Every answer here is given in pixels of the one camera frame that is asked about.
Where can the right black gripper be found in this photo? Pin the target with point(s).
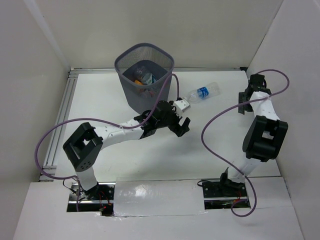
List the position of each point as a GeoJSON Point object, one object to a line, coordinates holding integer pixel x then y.
{"type": "Point", "coordinates": [244, 107]}

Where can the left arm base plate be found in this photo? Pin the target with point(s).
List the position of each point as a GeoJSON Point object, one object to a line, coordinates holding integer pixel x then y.
{"type": "Point", "coordinates": [100, 199]}

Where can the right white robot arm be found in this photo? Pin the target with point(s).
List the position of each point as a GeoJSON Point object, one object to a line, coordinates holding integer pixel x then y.
{"type": "Point", "coordinates": [264, 138]}

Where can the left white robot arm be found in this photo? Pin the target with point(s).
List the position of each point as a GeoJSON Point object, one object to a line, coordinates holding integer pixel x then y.
{"type": "Point", "coordinates": [84, 145]}

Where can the crushed bottle green label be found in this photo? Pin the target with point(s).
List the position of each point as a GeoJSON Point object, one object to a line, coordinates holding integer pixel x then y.
{"type": "Point", "coordinates": [144, 75]}

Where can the aluminium frame rail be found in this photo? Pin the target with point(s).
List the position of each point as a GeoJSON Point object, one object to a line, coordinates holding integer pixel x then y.
{"type": "Point", "coordinates": [202, 152]}

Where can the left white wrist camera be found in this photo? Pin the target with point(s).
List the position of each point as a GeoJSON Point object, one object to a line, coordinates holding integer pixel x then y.
{"type": "Point", "coordinates": [181, 106]}

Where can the grey mesh waste bin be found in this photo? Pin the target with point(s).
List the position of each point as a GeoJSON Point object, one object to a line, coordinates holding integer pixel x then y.
{"type": "Point", "coordinates": [143, 97]}

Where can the clear bottle blue label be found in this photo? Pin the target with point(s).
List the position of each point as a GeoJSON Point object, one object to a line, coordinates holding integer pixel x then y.
{"type": "Point", "coordinates": [197, 95]}

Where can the orange juice bottle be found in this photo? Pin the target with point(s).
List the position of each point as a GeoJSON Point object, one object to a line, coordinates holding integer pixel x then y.
{"type": "Point", "coordinates": [138, 82]}

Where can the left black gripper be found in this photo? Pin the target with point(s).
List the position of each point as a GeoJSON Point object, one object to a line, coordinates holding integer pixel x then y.
{"type": "Point", "coordinates": [176, 122]}

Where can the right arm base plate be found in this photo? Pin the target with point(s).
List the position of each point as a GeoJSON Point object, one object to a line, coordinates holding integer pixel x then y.
{"type": "Point", "coordinates": [220, 196]}

